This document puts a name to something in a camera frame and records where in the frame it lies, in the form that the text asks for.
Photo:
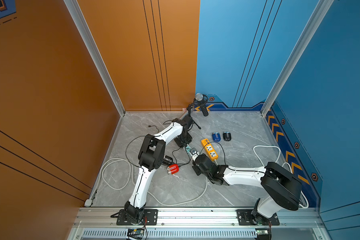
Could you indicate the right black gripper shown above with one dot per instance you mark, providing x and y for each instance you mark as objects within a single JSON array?
[{"x": 194, "y": 168}]

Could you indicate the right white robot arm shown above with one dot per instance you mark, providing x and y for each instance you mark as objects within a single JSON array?
[{"x": 284, "y": 189}]

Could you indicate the yellow power strip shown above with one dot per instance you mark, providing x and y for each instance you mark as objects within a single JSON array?
[{"x": 211, "y": 153}]

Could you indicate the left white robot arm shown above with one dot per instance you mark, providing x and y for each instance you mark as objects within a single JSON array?
[{"x": 151, "y": 157}]

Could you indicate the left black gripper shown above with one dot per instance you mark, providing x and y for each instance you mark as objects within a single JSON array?
[{"x": 182, "y": 145}]

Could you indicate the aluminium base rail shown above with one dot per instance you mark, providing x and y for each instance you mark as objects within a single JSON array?
[{"x": 207, "y": 223}]

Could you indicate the teal charger lower white strip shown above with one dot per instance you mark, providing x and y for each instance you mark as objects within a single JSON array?
[{"x": 188, "y": 150}]

